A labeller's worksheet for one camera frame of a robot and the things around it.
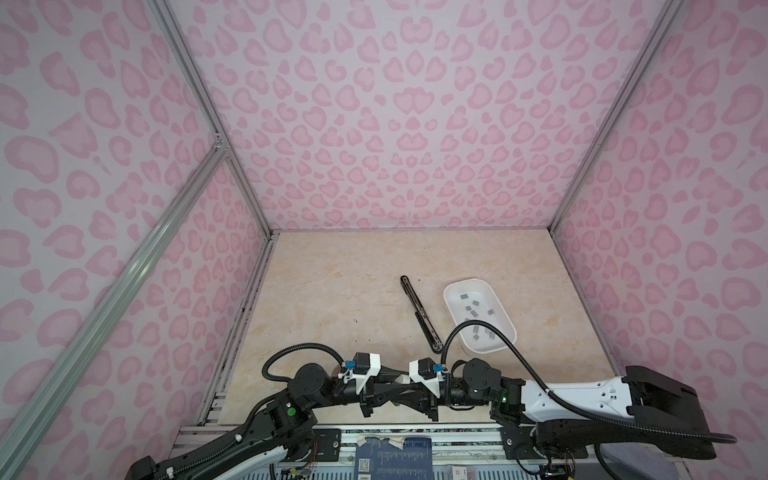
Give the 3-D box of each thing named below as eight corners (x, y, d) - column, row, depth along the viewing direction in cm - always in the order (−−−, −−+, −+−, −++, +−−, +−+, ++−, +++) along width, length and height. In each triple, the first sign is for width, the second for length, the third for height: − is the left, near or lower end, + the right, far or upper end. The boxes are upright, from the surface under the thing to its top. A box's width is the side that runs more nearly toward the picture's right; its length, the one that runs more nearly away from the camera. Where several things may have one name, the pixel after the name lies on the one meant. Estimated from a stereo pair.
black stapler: (433, 355, 89) (433, 352, 88) (397, 281, 107) (397, 277, 105) (443, 351, 90) (444, 348, 89) (406, 278, 108) (406, 274, 106)
